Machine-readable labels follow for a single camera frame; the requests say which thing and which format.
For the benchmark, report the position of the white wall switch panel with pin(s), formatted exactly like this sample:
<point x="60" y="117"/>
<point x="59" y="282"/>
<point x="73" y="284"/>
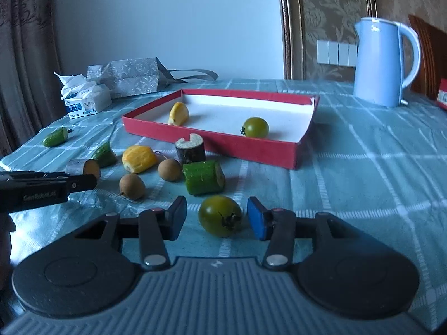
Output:
<point x="335" y="53"/>

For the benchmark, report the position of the green checked tablecloth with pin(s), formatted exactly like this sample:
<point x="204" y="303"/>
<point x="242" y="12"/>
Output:
<point x="349" y="164"/>

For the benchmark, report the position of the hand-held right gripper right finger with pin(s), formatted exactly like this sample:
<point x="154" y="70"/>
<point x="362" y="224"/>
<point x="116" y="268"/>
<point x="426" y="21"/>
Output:
<point x="256" y="220"/>

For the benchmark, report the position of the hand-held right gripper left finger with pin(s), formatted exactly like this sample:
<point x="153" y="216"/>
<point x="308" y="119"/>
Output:
<point x="180" y="218"/>

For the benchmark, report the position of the green tomato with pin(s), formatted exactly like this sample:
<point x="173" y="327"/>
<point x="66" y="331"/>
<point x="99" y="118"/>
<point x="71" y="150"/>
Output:
<point x="256" y="128"/>
<point x="216" y="214"/>

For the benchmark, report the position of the short thick cucumber piece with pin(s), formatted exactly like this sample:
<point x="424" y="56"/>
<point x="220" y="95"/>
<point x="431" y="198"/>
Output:
<point x="202" y="179"/>

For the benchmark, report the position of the brown wooden chair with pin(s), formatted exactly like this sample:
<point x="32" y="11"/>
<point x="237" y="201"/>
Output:
<point x="433" y="59"/>

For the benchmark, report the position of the small red box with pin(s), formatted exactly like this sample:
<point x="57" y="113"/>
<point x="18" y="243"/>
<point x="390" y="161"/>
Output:
<point x="443" y="96"/>

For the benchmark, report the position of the brown longan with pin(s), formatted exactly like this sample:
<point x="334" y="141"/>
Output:
<point x="170" y="170"/>
<point x="132" y="186"/>

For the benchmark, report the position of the tapered cucumber piece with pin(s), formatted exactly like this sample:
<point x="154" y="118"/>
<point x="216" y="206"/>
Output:
<point x="104" y="154"/>
<point x="55" y="137"/>

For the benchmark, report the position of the person's left hand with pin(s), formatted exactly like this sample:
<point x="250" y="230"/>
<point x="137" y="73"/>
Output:
<point x="5" y="261"/>

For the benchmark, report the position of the light blue electric kettle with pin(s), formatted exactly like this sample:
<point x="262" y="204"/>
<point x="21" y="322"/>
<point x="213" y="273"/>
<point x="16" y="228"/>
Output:
<point x="377" y="62"/>

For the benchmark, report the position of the yellow corn cob piece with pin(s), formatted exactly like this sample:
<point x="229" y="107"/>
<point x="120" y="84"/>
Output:
<point x="178" y="114"/>
<point x="139" y="158"/>

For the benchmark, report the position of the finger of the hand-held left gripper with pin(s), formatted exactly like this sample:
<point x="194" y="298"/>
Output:
<point x="82" y="182"/>

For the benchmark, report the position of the grey patterned gift bag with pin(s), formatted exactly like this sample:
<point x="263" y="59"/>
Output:
<point x="132" y="76"/>

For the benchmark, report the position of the brown patterned curtain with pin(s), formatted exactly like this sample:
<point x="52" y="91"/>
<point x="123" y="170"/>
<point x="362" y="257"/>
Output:
<point x="24" y="59"/>

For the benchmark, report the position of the brown wooden wall moulding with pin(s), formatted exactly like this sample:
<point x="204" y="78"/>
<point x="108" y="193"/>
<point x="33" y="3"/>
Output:
<point x="290" y="24"/>

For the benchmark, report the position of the notched dark sugarcane piece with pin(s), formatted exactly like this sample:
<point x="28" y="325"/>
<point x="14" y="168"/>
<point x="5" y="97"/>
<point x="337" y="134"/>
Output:
<point x="190" y="151"/>

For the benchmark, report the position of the white tissue pack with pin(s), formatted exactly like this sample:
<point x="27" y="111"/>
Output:
<point x="87" y="99"/>

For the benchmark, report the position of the red shallow cardboard box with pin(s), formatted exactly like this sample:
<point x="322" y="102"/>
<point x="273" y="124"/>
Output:
<point x="251" y="151"/>

